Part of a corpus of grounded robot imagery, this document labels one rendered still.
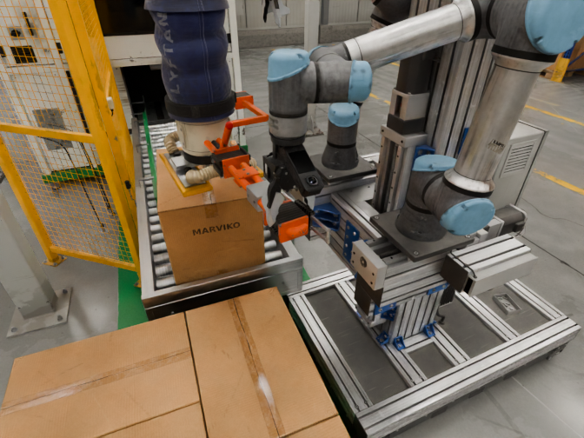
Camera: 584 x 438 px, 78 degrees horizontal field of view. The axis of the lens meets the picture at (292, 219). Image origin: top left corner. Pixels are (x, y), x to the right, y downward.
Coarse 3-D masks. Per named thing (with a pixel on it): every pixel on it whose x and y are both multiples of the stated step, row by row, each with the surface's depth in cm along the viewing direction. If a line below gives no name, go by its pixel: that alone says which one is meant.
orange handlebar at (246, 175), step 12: (252, 108) 147; (240, 120) 134; (252, 120) 136; (264, 120) 139; (204, 144) 119; (228, 168) 104; (252, 168) 102; (240, 180) 98; (252, 180) 101; (300, 228) 79
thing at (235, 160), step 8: (216, 152) 108; (224, 152) 110; (232, 152) 110; (240, 152) 110; (216, 160) 105; (224, 160) 103; (232, 160) 104; (240, 160) 105; (248, 160) 106; (216, 168) 107; (224, 168) 104; (240, 168) 106; (224, 176) 105; (232, 176) 107
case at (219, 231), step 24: (168, 192) 146; (216, 192) 146; (240, 192) 146; (168, 216) 137; (192, 216) 140; (216, 216) 143; (240, 216) 147; (168, 240) 142; (192, 240) 146; (216, 240) 149; (240, 240) 153; (192, 264) 152; (216, 264) 156; (240, 264) 160
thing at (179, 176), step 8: (168, 152) 139; (176, 152) 132; (168, 160) 133; (168, 168) 129; (184, 168) 122; (192, 168) 128; (176, 176) 123; (184, 176) 122; (176, 184) 121; (184, 184) 118; (192, 184) 118; (200, 184) 119; (208, 184) 119; (184, 192) 115; (192, 192) 116; (200, 192) 118
